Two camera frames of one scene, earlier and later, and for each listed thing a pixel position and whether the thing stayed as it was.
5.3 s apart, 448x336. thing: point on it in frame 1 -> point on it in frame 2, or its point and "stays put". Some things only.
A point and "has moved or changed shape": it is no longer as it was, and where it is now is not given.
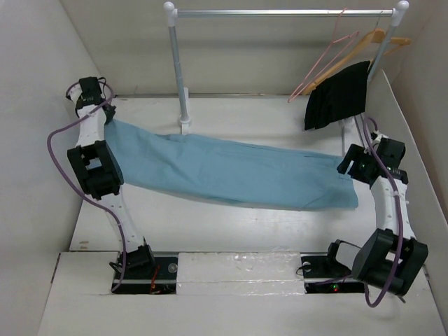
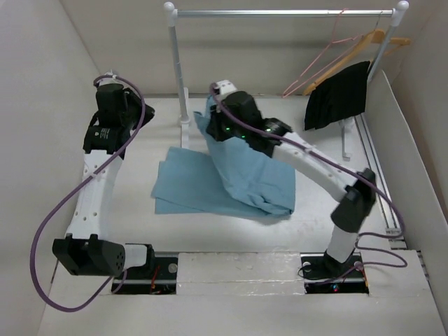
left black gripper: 110,113 -> 132,98
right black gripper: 355,152 -> 213,127
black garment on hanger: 340,96 stays put
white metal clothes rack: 397,14 stays put
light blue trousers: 227,170 has moved or changed shape
